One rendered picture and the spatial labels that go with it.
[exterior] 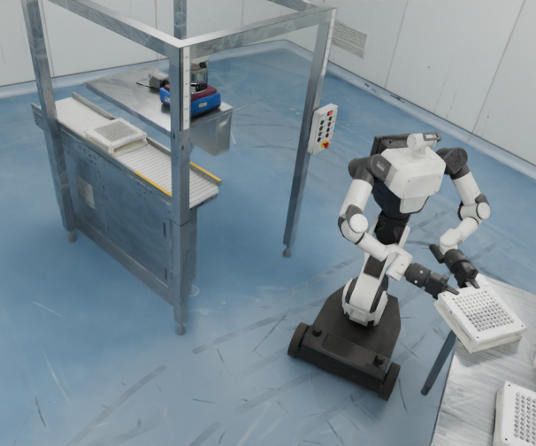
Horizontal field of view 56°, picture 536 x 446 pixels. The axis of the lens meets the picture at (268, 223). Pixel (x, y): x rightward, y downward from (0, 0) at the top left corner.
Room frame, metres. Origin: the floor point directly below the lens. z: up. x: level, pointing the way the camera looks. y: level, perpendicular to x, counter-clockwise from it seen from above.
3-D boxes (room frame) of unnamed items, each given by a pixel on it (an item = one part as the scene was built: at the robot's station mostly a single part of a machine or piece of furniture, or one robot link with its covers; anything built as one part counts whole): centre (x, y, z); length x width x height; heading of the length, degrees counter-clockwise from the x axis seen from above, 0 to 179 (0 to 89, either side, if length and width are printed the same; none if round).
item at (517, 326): (1.41, -0.87, 0.93); 0.25 x 0.24 x 0.02; 114
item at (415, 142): (1.98, -0.61, 1.33); 0.10 x 0.07 x 0.09; 114
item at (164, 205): (2.43, 0.89, 0.79); 1.30 x 0.29 x 0.10; 54
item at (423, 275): (1.54, -0.69, 0.93); 0.12 x 0.10 x 0.13; 57
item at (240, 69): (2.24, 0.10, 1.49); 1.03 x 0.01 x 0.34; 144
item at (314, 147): (2.66, -0.24, 0.99); 0.17 x 0.06 x 0.26; 144
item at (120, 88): (2.20, 0.59, 1.27); 0.62 x 0.38 x 0.04; 54
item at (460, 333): (1.41, -0.87, 0.88); 0.24 x 0.24 x 0.02; 24
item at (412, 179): (2.04, -0.59, 1.12); 0.34 x 0.30 x 0.36; 114
